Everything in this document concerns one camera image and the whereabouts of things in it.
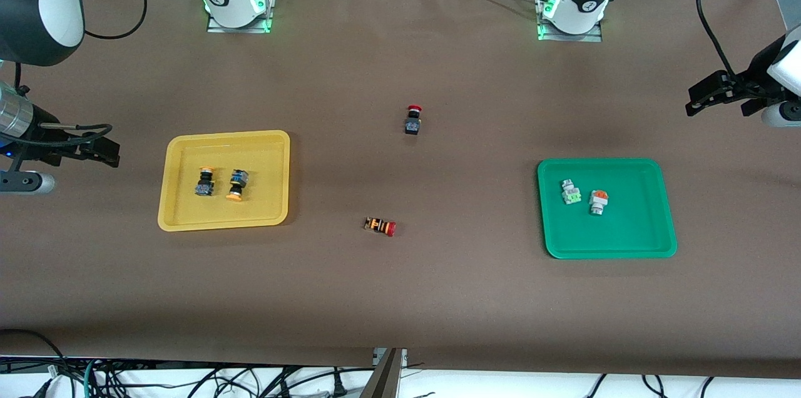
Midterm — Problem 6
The yellow button dark base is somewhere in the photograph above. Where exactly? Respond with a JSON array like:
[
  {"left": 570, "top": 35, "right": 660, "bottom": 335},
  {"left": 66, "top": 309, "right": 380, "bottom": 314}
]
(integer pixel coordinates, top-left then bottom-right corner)
[{"left": 195, "top": 166, "right": 216, "bottom": 197}]

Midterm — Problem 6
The yellow button blue base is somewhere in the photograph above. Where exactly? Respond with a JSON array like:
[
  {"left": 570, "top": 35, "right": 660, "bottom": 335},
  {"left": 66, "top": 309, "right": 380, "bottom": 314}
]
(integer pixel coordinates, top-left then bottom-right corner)
[{"left": 226, "top": 168, "right": 250, "bottom": 203}]

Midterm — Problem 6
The green plastic tray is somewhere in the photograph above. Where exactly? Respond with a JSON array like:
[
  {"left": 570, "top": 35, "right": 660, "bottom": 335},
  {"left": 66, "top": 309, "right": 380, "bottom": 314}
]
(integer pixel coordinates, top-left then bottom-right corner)
[{"left": 537, "top": 158, "right": 678, "bottom": 260}]

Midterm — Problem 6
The yellow plastic tray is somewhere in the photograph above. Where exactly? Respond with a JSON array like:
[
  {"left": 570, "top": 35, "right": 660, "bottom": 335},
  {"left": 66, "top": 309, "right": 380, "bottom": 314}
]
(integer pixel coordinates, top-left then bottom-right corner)
[{"left": 157, "top": 130, "right": 291, "bottom": 232}]

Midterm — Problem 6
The red button orange striped body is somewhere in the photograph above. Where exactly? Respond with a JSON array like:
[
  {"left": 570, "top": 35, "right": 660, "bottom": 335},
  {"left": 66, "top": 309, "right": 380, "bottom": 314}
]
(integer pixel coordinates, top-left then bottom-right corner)
[{"left": 364, "top": 216, "right": 397, "bottom": 237}]

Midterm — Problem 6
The brown table mat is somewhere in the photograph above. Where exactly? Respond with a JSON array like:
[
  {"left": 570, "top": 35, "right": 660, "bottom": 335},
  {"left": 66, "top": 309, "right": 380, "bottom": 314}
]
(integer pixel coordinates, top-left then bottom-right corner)
[{"left": 0, "top": 0, "right": 801, "bottom": 380}]

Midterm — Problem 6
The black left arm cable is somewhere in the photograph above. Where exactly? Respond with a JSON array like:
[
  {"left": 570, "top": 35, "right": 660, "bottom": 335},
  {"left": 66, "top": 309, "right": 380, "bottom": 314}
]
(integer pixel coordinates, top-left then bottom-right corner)
[{"left": 695, "top": 0, "right": 761, "bottom": 84}]

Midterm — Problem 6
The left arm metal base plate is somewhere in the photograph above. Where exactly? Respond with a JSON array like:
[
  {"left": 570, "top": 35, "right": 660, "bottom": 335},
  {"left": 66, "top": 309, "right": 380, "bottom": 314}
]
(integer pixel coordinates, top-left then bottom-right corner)
[{"left": 536, "top": 0, "right": 603, "bottom": 43}]

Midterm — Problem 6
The black looped floor cable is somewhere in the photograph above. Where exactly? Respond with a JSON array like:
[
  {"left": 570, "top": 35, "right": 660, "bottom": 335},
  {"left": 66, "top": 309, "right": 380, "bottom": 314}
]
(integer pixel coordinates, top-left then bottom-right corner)
[{"left": 0, "top": 328, "right": 68, "bottom": 383}]

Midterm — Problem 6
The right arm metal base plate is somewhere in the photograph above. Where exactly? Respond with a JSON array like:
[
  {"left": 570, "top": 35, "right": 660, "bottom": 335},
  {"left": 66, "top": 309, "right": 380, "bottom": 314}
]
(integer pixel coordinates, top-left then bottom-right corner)
[{"left": 207, "top": 0, "right": 276, "bottom": 34}]

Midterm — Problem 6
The teal floor cable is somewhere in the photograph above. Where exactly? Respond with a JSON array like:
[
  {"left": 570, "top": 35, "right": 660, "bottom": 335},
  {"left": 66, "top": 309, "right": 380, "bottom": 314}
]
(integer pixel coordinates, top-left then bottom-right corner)
[{"left": 80, "top": 359, "right": 99, "bottom": 398}]

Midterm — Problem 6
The aluminium profile post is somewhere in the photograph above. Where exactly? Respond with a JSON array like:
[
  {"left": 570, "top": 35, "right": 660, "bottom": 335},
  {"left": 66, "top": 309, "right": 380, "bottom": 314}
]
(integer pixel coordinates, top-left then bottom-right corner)
[{"left": 360, "top": 348, "right": 409, "bottom": 398}]

